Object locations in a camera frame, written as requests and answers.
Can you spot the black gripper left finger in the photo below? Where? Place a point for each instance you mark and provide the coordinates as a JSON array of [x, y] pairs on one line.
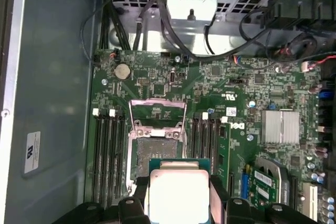
[[131, 212]]

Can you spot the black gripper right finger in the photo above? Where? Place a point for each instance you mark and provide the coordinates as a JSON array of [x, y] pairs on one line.
[[237, 213]]

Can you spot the silver CPU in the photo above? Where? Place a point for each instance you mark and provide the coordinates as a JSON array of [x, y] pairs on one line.
[[178, 192]]

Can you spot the metal socket cover frame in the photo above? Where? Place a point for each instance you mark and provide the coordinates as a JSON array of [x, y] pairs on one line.
[[157, 102]]

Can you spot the black expansion slot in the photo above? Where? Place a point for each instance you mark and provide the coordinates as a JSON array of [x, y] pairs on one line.
[[231, 184], [294, 190]]

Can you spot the blue expansion slot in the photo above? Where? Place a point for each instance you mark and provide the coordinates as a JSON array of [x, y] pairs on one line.
[[244, 184]]

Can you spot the RAM slot with black latch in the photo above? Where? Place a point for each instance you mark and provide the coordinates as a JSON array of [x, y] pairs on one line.
[[120, 155], [195, 140], [212, 142], [105, 155]]

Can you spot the CPU socket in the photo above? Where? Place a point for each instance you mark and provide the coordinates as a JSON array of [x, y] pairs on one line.
[[157, 149]]

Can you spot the white expansion slot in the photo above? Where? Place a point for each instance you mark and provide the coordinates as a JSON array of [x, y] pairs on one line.
[[311, 200]]

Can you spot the green expansion card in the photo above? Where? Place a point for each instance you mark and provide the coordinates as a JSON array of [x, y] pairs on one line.
[[262, 182]]

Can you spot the green RAM stick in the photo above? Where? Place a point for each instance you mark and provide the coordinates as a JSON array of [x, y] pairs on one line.
[[223, 150]]

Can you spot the silver finned chipset heatsink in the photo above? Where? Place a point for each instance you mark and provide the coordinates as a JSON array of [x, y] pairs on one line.
[[279, 127]]

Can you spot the white sticker on motherboard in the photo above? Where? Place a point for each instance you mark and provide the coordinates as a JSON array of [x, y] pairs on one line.
[[231, 111]]

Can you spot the white label on case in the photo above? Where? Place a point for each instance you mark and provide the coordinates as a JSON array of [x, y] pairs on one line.
[[32, 151]]

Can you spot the green motherboard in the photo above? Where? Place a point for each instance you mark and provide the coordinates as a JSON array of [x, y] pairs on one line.
[[204, 95]]

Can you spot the silver motherboard mounting screw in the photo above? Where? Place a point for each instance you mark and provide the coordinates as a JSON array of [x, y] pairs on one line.
[[104, 81]]

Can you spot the black pin header connector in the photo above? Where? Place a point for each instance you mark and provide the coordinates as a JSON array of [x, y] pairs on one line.
[[237, 80]]

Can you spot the black square chip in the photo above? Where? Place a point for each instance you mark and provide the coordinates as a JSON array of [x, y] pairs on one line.
[[258, 78], [215, 70]]

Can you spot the round silver coin battery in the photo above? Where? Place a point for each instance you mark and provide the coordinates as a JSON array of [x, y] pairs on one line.
[[122, 72]]

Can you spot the internal USB port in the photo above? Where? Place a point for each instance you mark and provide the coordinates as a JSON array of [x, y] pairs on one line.
[[173, 77]]

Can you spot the small black round speaker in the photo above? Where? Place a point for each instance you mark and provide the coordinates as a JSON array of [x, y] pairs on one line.
[[302, 45]]

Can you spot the black ribbed plastic housing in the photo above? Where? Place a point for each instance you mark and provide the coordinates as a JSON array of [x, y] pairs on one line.
[[296, 6]]

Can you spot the silver perforated disk bay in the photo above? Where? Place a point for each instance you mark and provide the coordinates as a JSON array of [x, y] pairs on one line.
[[194, 1]]

